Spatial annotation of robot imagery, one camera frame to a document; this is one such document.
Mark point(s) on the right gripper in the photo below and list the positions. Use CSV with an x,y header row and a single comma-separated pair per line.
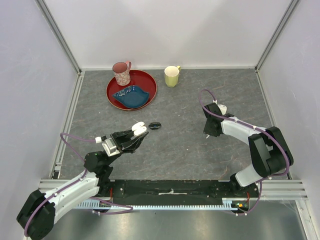
x,y
206,131

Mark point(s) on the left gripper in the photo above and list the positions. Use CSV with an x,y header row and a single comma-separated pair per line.
x,y
121,137

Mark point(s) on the white earbud charging case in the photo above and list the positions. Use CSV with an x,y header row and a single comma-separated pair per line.
x,y
139,128

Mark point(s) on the black earbud charging case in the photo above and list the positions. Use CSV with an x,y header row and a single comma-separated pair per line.
x,y
154,125

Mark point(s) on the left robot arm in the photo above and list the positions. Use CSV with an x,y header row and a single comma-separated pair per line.
x,y
42,210

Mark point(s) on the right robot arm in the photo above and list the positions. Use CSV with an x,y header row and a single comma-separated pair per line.
x,y
269,152

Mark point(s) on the blue leaf-shaped dish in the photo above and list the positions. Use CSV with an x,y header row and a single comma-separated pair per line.
x,y
132,97

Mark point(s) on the red round tray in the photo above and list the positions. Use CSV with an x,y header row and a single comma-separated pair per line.
x,y
137,77

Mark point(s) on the yellow-green mug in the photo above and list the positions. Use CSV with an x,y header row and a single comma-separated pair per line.
x,y
171,75

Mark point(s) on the pink floral mug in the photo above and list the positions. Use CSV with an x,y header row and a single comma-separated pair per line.
x,y
121,72

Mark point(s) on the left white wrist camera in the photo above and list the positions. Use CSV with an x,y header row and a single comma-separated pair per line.
x,y
108,145

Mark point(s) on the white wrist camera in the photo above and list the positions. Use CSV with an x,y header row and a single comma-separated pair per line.
x,y
222,107
108,145

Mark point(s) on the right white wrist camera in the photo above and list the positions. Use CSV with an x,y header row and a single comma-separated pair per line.
x,y
222,107

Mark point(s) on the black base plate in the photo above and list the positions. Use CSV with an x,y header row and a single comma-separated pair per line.
x,y
174,192

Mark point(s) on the light blue cable duct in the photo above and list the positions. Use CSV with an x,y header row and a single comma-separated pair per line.
x,y
99,206

